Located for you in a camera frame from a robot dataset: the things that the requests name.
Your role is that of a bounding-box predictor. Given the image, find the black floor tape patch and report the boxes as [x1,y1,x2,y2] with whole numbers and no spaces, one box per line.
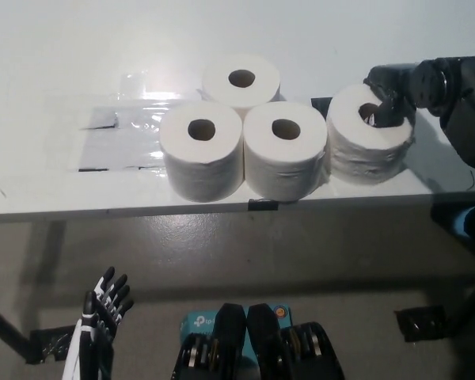
[394,305,447,342]
[28,324,79,364]

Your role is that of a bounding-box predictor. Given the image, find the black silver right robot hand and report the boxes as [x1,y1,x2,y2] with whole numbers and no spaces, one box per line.
[363,62,425,130]

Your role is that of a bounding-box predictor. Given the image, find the black tape square marker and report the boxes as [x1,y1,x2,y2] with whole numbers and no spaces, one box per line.
[310,97,334,118]

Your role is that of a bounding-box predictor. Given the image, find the black and blue object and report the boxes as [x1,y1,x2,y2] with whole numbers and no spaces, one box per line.
[429,202,475,243]

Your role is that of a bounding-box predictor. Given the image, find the small black tape strip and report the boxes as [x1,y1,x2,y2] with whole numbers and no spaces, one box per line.
[247,199,280,211]

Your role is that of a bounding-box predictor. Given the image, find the smooth white toilet paper roll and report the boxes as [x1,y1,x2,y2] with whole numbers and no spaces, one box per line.
[159,103,245,203]
[241,101,328,201]
[202,54,282,119]

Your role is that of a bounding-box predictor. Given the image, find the clear plastic tape sheet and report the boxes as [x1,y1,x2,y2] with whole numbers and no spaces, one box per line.
[66,69,207,174]

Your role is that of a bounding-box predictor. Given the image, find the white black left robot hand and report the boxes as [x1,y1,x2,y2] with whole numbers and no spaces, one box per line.
[62,267,135,380]

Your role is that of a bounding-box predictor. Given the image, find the teal router box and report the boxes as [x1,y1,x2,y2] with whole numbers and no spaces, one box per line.
[180,303,293,359]

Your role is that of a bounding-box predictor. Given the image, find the wrinkled white toilet paper roll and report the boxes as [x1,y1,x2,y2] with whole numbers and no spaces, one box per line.
[326,82,416,185]

